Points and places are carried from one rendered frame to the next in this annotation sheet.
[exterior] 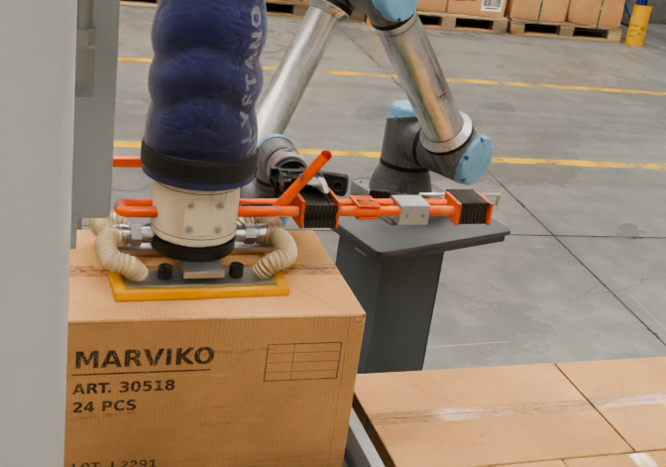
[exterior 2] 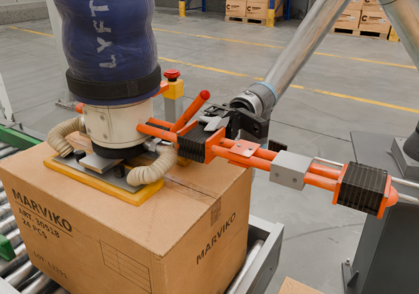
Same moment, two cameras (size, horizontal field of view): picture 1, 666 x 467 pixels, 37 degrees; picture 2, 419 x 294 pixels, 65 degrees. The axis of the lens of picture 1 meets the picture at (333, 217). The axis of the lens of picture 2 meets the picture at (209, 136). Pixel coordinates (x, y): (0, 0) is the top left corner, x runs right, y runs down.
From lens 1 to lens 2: 165 cm
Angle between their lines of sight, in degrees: 47
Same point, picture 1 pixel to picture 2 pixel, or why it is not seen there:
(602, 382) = not seen: outside the picture
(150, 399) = (51, 236)
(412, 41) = (411, 9)
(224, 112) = (79, 35)
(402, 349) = (406, 269)
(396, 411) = not seen: outside the picture
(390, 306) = (396, 237)
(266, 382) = (106, 266)
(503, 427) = not seen: outside the picture
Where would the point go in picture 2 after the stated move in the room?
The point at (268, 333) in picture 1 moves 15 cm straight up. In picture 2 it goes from (96, 231) to (84, 176)
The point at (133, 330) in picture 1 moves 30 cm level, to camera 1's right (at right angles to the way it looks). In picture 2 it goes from (28, 188) to (66, 262)
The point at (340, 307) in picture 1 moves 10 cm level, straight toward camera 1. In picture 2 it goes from (153, 238) to (105, 261)
